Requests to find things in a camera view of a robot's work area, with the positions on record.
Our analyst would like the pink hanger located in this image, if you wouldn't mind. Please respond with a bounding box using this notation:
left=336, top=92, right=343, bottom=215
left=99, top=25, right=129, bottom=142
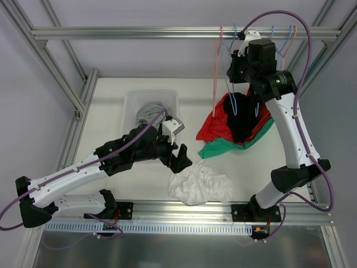
left=280, top=25, right=298, bottom=70
left=212, top=26, right=223, bottom=117

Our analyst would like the white tank top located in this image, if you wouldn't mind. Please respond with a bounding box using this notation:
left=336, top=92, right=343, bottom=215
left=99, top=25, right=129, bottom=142
left=168, top=160, right=233, bottom=206

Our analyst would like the light blue hanger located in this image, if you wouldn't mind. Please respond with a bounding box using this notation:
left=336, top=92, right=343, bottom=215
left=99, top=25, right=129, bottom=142
left=220, top=23, right=238, bottom=116

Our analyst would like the black tank top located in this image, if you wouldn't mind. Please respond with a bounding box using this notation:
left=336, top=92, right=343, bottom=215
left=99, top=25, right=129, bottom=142
left=223, top=89, right=266, bottom=143

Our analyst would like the blue hanger with black top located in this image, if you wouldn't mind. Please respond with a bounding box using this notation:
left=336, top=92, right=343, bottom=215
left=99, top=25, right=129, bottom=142
left=254, top=26, right=274, bottom=117

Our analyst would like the red tank top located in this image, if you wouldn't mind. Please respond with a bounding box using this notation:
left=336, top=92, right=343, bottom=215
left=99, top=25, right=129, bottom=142
left=196, top=93, right=274, bottom=150

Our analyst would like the grey tank top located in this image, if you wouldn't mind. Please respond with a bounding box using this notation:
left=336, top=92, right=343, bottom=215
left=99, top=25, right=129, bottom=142
left=136, top=102, right=171, bottom=128

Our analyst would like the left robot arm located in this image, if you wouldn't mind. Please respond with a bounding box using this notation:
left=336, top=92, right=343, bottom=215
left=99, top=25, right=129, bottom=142
left=16, top=121, right=192, bottom=228

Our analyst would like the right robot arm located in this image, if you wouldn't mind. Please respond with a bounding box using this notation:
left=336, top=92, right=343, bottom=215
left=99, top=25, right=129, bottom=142
left=227, top=39, right=331, bottom=222

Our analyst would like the green tank top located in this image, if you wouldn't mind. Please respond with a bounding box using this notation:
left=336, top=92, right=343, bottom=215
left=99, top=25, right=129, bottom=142
left=197, top=118, right=274, bottom=159

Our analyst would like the white plastic basket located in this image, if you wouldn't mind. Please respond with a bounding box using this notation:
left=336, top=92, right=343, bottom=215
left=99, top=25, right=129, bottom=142
left=119, top=89, right=179, bottom=136

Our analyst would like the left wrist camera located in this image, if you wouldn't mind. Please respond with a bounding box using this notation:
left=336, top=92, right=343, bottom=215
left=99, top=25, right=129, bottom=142
left=162, top=118, right=185, bottom=145

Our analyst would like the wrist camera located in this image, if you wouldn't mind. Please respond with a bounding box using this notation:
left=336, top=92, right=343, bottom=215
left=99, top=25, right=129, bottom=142
left=162, top=118, right=185, bottom=145
left=238, top=30, right=262, bottom=57

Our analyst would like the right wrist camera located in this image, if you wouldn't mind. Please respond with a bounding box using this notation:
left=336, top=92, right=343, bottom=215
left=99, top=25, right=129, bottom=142
left=238, top=30, right=262, bottom=57

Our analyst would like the white slotted cable duct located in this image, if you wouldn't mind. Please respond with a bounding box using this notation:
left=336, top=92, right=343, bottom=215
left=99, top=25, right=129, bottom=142
left=45, top=221, right=253, bottom=236

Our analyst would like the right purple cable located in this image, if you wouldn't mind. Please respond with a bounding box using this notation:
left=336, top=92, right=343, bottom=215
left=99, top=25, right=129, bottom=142
left=241, top=10, right=335, bottom=213

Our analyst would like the right aluminium frame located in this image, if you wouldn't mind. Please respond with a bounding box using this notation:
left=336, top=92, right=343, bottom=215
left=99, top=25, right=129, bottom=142
left=292, top=1, right=356, bottom=97

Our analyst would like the aluminium frame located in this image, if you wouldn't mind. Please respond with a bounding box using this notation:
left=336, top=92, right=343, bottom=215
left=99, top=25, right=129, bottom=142
left=1, top=1, right=99, bottom=170
left=292, top=1, right=356, bottom=97

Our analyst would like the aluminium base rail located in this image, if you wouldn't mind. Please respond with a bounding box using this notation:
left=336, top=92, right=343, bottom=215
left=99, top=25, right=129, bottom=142
left=55, top=198, right=335, bottom=224

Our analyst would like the aluminium hanging rail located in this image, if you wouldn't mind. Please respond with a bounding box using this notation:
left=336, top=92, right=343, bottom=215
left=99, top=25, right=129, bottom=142
left=30, top=26, right=342, bottom=40

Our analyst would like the left aluminium frame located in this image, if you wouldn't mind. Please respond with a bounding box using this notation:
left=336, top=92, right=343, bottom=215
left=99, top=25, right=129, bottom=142
left=1, top=1, right=99, bottom=170

